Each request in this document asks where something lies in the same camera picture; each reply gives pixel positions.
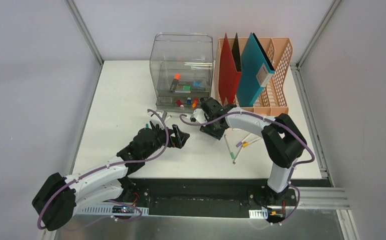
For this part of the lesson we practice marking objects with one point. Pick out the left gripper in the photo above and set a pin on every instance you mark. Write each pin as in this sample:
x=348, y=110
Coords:
x=170, y=137

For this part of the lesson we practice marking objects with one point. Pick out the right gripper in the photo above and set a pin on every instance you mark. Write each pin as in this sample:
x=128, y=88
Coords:
x=206, y=129

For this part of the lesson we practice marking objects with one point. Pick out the white marker yellow cap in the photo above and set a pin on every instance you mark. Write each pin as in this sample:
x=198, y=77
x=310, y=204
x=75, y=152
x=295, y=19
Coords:
x=247, y=143

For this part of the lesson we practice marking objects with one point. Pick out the red white short marker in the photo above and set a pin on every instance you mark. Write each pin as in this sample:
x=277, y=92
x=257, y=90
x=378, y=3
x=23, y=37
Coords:
x=179, y=103

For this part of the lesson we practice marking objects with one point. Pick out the orange red marker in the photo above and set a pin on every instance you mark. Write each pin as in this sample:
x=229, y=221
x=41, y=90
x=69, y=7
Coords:
x=194, y=103

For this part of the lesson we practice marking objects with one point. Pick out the black highlighter green cap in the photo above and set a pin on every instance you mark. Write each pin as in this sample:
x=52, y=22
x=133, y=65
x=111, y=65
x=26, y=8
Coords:
x=183, y=89

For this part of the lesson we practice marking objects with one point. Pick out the black highlighter blue cap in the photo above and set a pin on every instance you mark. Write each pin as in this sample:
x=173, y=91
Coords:
x=190, y=83

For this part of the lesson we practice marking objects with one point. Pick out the red folder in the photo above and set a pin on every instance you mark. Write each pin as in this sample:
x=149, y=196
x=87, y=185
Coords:
x=229, y=70

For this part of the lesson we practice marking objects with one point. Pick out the black highlighter orange cap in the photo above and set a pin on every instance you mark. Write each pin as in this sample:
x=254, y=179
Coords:
x=174, y=82

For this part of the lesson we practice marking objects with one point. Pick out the clear grey drawer organizer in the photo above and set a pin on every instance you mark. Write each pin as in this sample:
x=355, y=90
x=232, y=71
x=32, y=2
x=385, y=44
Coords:
x=189, y=54

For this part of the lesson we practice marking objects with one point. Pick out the teal blue folder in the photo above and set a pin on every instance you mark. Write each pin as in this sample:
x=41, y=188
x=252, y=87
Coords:
x=257, y=70

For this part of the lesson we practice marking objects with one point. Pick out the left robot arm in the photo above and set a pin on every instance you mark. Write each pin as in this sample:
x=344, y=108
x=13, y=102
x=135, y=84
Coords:
x=60, y=197

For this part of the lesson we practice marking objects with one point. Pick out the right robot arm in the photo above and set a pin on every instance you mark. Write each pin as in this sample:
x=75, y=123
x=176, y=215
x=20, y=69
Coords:
x=283, y=140

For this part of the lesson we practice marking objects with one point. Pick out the white marker green tip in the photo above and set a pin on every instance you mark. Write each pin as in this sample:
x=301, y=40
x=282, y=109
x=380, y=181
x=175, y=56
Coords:
x=232, y=155

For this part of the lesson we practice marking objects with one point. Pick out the peach plastic file rack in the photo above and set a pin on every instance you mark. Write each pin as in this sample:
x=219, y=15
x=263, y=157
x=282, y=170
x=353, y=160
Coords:
x=271, y=101

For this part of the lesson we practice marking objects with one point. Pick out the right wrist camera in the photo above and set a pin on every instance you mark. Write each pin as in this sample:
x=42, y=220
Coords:
x=198, y=116

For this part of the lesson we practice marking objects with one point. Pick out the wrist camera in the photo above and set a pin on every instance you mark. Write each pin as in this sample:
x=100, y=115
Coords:
x=155, y=117
x=198, y=116

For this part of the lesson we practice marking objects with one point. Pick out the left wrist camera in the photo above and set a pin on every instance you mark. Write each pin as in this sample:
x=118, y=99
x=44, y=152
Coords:
x=155, y=117

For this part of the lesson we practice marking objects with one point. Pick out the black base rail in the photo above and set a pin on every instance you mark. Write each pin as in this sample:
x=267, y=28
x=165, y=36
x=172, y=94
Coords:
x=224, y=198

